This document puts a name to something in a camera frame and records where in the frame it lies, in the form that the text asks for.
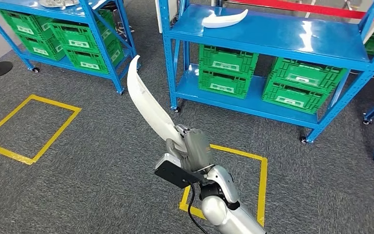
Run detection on long narrow white shell part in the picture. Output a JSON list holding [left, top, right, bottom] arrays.
[[201, 9, 249, 29]]

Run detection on broad white shell part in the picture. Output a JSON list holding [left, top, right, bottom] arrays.
[[126, 55, 187, 153]]

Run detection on red barrier belt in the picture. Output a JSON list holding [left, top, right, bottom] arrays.
[[227, 0, 374, 25]]

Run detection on silver wheel hub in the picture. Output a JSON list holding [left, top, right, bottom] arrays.
[[38, 0, 80, 9]]

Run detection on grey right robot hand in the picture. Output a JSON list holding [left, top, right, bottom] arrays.
[[166, 124, 216, 174]]

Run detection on white cabinet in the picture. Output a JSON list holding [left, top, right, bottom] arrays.
[[154, 0, 180, 34]]

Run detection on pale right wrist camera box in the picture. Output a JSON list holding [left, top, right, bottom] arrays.
[[203, 165, 241, 211]]

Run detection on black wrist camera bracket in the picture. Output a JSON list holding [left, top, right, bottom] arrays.
[[154, 153, 207, 190]]

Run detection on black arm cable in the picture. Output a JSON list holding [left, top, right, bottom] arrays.
[[187, 183, 208, 234]]

